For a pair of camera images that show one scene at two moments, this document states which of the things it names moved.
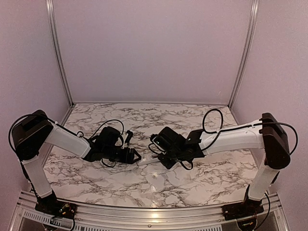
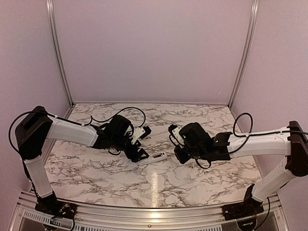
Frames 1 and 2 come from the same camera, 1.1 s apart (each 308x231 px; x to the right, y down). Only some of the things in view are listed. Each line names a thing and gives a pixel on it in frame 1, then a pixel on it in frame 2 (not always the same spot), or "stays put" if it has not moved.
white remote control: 148,159 stays put
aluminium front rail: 87,218 stays put
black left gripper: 125,157 -> 130,154
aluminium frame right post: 247,49 stays put
